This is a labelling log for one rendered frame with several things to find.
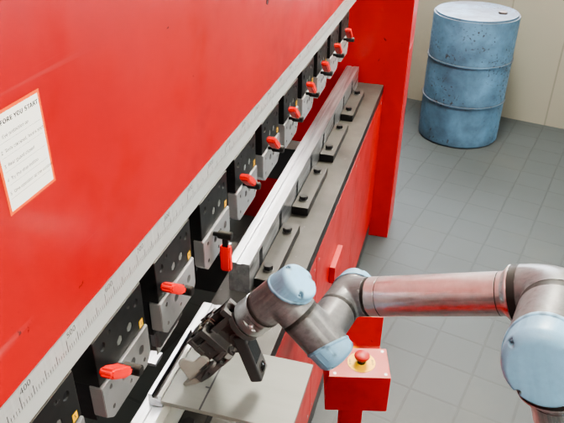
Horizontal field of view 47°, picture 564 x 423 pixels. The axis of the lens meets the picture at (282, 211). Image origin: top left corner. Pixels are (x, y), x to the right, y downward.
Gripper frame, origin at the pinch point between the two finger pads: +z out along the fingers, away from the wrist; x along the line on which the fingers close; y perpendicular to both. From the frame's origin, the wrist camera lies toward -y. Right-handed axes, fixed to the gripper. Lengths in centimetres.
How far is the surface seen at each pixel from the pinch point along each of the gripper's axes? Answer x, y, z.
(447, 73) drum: -347, -60, 13
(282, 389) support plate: -1.0, -14.0, -11.0
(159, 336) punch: 4.4, 11.6, -6.1
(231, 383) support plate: 0.1, -6.1, -4.3
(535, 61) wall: -410, -110, -22
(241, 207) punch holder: -33.4, 13.7, -14.2
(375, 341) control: -51, -42, 1
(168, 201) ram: 1.9, 28.0, -30.3
